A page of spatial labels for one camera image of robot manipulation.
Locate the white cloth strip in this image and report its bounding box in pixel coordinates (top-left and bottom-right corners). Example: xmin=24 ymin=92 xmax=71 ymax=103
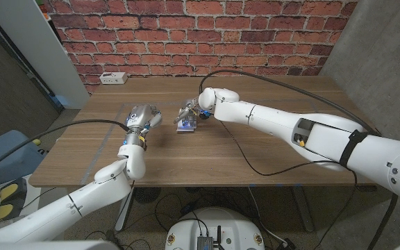
xmin=176 ymin=117 xmax=197 ymax=133

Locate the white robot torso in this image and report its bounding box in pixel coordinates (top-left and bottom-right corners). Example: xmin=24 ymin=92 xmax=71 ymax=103
xmin=165 ymin=207 xmax=265 ymax=250

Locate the red brick printed backdrop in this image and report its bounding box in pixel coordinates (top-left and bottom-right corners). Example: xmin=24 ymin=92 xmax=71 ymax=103
xmin=43 ymin=0 xmax=359 ymax=94

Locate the black round fan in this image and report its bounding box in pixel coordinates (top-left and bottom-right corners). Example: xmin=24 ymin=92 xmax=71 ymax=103
xmin=133 ymin=187 xmax=162 ymax=204

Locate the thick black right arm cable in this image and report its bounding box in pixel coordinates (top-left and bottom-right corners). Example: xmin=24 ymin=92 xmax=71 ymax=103
xmin=199 ymin=69 xmax=399 ymax=250

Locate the blue grey storage bin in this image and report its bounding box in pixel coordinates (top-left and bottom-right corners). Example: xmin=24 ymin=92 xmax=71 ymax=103
xmin=0 ymin=130 xmax=47 ymax=188

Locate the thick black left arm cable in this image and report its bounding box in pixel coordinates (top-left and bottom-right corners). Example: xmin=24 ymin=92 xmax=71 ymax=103
xmin=0 ymin=119 xmax=131 ymax=178

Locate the dark grey door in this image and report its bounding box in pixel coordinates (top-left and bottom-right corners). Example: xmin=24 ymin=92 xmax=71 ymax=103
xmin=0 ymin=6 xmax=64 ymax=150

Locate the white table leg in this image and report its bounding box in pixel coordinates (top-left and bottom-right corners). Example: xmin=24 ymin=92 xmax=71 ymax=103
xmin=115 ymin=189 xmax=135 ymax=232

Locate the grey table leg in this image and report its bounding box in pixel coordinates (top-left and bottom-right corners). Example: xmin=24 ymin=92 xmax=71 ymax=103
xmin=292 ymin=185 xmax=315 ymax=233

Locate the white wall panel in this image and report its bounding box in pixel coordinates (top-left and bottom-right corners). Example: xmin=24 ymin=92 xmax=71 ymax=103
xmin=0 ymin=0 xmax=90 ymax=110

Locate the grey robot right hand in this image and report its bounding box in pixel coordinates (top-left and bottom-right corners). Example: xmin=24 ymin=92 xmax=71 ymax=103
xmin=173 ymin=98 xmax=210 ymax=133

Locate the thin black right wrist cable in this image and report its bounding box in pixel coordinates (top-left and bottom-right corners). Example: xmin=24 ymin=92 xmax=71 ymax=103
xmin=219 ymin=119 xmax=359 ymax=250

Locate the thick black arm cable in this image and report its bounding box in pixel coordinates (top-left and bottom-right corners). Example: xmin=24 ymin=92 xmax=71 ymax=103
xmin=0 ymin=119 xmax=131 ymax=178
xmin=199 ymin=69 xmax=399 ymax=250

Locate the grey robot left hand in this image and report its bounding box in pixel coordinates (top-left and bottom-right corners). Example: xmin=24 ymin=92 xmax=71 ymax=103
xmin=122 ymin=103 xmax=163 ymax=147

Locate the white power strip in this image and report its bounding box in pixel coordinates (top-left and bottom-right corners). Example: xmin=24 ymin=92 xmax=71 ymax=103
xmin=99 ymin=72 xmax=128 ymax=85

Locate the grey electronics box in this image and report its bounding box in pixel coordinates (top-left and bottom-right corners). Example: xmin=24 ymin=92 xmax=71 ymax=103
xmin=196 ymin=235 xmax=215 ymax=250

